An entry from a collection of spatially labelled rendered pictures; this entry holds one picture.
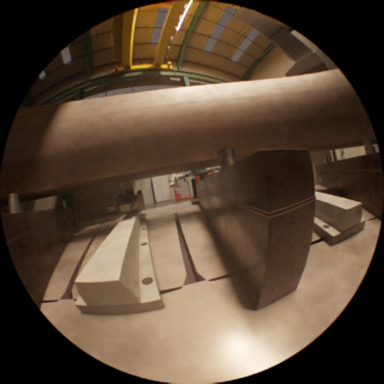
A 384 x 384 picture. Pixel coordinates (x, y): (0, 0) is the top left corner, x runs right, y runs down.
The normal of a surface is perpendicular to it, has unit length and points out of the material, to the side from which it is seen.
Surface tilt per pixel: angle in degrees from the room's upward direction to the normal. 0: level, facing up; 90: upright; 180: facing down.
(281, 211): 90
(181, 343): 0
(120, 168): 90
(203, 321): 0
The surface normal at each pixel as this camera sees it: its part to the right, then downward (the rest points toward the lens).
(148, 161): 0.26, 0.00
